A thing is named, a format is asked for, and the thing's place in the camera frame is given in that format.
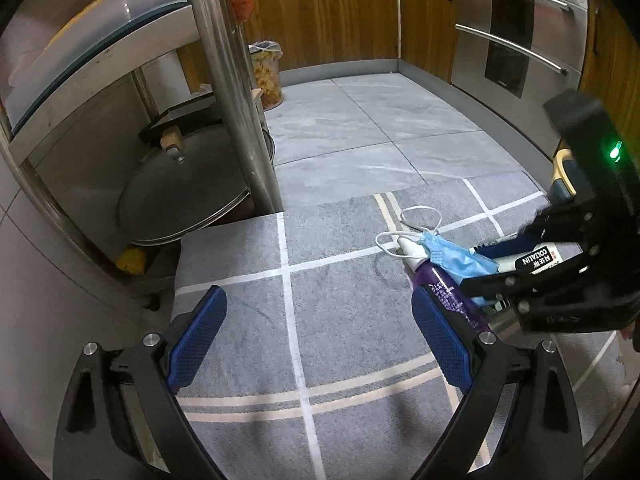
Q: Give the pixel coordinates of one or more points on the wooden kitchen cabinets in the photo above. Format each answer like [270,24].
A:
[310,10]

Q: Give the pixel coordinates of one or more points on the grey checked floor mat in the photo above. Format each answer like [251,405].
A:
[340,310]

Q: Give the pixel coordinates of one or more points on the floral lined waste basket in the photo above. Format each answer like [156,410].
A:
[267,75]

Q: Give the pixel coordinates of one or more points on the stainless steel rack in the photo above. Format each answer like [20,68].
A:
[225,60]

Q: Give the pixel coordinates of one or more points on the blue face mask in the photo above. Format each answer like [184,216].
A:
[455,260]

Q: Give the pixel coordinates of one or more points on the white striped cardboard box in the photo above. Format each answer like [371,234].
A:
[537,260]

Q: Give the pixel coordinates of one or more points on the purple tube with white cap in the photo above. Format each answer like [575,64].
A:
[445,290]

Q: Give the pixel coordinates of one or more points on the glass pot lid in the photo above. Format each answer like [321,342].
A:
[185,190]

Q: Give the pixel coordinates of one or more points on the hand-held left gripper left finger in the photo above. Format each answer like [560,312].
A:
[197,340]

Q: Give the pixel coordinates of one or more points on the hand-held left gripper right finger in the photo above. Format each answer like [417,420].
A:
[442,335]

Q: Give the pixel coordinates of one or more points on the small yellow object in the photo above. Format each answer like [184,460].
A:
[131,260]

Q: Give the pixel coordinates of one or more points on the dark bin with yellow rim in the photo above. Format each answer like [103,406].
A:
[560,180]

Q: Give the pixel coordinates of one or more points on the stainless steel built-in oven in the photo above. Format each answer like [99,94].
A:
[510,60]

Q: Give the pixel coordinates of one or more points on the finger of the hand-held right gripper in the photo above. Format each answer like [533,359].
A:
[500,285]
[550,222]

